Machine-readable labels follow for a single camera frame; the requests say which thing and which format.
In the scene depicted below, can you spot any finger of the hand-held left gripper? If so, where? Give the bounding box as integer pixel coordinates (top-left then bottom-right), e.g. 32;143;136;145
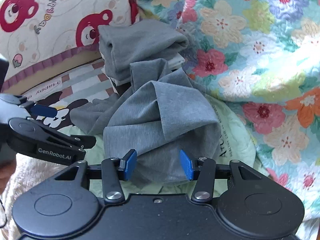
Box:
35;126;97;149
14;94;58;118

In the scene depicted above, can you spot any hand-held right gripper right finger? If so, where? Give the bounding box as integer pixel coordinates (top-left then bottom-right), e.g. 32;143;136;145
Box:
180;149;268;203

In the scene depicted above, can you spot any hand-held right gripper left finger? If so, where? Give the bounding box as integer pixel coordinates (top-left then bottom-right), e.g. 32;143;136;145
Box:
54;149;137;203

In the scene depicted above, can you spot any grey sweatshirt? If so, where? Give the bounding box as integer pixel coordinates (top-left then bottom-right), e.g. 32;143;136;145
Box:
70;58;222;188

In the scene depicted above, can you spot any cartoon print cloth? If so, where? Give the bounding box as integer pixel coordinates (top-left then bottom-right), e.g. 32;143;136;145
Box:
22;79;100;130

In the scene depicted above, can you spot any white fluffy blanket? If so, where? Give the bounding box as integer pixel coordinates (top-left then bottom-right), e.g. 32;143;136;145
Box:
0;152;90;240

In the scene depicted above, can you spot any beige bed headboard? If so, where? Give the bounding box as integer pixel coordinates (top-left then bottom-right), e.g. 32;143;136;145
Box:
2;52;103;95

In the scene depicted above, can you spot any light green quilted blanket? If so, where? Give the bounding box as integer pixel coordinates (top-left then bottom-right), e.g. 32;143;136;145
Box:
57;90;258;198

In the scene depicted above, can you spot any bear print pillow purple frill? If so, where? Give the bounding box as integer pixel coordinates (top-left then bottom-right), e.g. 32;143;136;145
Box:
0;0;140;93

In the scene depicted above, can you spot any folded grey garment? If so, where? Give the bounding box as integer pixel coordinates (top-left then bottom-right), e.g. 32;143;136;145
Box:
97;19;190;83

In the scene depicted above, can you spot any floral quilt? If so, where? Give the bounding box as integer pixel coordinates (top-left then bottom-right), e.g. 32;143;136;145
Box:
130;0;320;230

